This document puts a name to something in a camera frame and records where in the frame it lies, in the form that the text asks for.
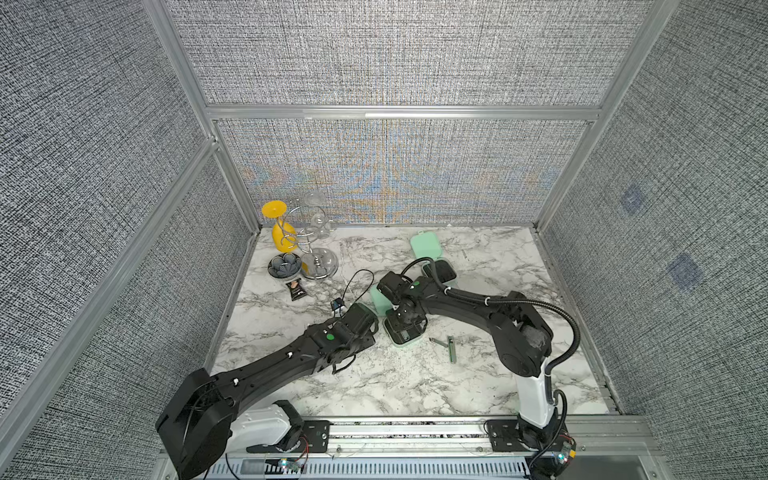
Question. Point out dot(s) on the chrome cup holder stand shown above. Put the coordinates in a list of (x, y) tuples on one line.
[(318, 262)]

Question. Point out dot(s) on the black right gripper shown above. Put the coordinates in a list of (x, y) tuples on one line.
[(393, 325)]

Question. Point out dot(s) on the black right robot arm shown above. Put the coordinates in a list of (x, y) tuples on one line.
[(521, 336)]

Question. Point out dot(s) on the yellow cup on stand top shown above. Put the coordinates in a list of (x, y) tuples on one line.
[(274, 209)]

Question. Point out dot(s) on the yellow plastic cup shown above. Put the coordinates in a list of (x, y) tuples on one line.
[(284, 236)]

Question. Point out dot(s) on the black snack packet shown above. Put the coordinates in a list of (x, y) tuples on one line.
[(296, 289)]

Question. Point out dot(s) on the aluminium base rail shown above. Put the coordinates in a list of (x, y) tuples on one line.
[(453, 447)]

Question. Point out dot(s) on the clear glass cup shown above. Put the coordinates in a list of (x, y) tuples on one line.
[(318, 219)]

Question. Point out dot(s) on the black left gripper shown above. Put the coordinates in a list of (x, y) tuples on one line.
[(369, 339)]

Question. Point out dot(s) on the large clipper lower table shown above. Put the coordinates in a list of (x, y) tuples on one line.
[(452, 350)]

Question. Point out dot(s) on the green nail kit case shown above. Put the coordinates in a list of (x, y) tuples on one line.
[(427, 244), (400, 337)]

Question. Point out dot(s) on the black white patterned bowl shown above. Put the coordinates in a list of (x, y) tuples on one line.
[(284, 266)]

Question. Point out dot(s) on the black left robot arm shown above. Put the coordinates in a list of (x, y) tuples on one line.
[(196, 424)]

